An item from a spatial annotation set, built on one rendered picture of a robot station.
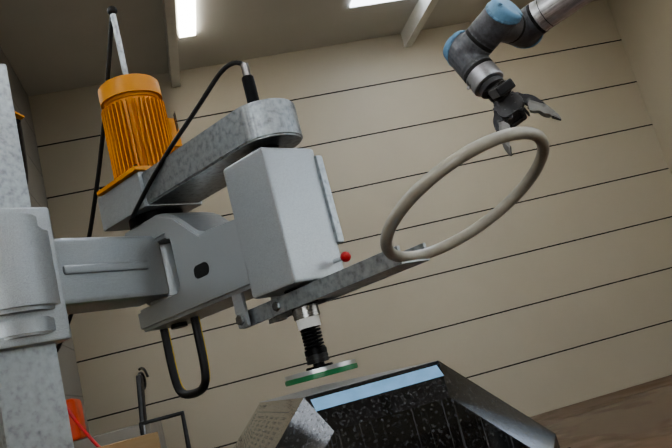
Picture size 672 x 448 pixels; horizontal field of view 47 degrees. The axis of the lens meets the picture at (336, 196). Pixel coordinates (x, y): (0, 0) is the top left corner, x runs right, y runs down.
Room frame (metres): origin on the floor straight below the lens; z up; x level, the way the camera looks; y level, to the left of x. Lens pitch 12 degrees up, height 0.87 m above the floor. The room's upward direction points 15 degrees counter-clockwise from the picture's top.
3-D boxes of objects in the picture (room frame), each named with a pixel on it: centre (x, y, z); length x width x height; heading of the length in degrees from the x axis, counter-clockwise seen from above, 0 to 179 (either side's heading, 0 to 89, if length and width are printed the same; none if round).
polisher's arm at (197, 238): (2.61, 0.46, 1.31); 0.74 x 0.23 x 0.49; 48
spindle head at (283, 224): (2.39, 0.24, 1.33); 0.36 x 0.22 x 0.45; 48
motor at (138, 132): (2.79, 0.65, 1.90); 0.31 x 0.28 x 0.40; 138
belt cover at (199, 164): (2.57, 0.43, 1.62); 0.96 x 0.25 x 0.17; 48
